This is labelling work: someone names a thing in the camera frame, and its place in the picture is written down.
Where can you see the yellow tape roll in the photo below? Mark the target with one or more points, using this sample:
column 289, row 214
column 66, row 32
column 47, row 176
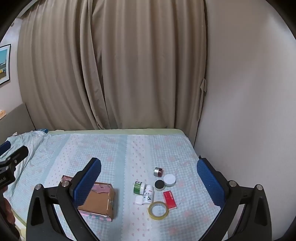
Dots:
column 151, row 214

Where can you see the white pill bottle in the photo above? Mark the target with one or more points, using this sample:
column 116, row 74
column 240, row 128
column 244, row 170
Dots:
column 148, row 194

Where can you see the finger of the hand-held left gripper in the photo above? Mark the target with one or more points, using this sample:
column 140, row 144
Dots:
column 18, row 153
column 5, row 147

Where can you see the red carton box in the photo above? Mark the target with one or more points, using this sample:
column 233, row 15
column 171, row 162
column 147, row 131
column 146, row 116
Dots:
column 170, row 199

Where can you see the green jar with white lid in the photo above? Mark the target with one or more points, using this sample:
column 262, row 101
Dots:
column 169, row 179

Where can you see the green bottle with white cap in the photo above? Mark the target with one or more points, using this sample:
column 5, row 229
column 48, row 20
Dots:
column 138, row 187

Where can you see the framed wall poster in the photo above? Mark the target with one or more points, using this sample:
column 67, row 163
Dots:
column 4, row 64

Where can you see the small red silver jar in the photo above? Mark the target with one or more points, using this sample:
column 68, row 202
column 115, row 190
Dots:
column 158, row 172

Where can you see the beige curtain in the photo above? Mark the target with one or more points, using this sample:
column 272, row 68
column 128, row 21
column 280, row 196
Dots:
column 115, row 69

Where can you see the person's left hand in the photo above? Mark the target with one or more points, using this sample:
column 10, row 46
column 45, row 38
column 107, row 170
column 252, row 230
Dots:
column 8, row 208

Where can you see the tan object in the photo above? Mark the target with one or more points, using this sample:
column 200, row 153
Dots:
column 1, row 114

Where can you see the small white case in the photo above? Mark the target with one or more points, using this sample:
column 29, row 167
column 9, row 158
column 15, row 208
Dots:
column 139, row 200

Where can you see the grey headboard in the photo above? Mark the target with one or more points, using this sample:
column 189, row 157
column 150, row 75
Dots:
column 18, row 122

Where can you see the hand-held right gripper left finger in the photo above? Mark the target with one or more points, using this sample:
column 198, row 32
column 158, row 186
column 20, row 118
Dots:
column 87, row 183

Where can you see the white crumpled quilt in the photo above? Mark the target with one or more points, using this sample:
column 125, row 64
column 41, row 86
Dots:
column 27, row 143

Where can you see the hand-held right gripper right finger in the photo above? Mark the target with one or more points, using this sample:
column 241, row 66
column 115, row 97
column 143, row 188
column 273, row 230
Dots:
column 211, row 185

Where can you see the brown cardboard box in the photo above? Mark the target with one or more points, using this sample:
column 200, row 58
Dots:
column 101, row 201

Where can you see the black round jar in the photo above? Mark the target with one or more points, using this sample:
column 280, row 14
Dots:
column 159, row 184

